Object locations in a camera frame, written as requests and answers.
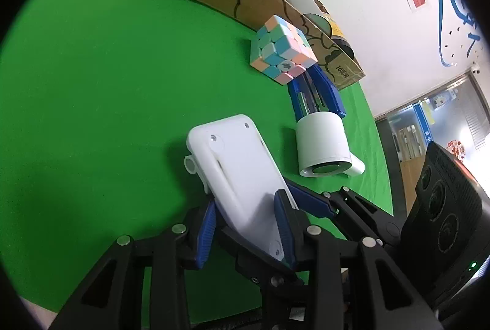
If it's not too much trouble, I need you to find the pastel puzzle cube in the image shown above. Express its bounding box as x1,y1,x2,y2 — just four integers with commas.
250,15,319,85

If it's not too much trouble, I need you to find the jar with yellow label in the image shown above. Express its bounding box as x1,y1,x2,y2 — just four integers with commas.
304,13,356,60

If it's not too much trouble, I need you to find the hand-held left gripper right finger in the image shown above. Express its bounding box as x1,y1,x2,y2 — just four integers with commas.
273,189,445,330

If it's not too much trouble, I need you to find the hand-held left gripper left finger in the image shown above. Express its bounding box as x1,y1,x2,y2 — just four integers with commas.
50,200,217,330

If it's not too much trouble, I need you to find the blue stapler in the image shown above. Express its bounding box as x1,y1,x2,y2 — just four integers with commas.
288,65,347,122

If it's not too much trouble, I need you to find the glass door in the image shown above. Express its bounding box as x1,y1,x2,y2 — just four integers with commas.
374,67,490,216

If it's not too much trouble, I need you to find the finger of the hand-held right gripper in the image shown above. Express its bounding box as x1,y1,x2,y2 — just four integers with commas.
286,180,402,250
219,226,311,330

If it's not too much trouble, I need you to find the blue wall decal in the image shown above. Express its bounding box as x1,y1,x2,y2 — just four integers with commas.
431,0,484,67

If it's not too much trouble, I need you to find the white rectangular plastic device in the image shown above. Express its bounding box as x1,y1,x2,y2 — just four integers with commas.
185,114,300,262

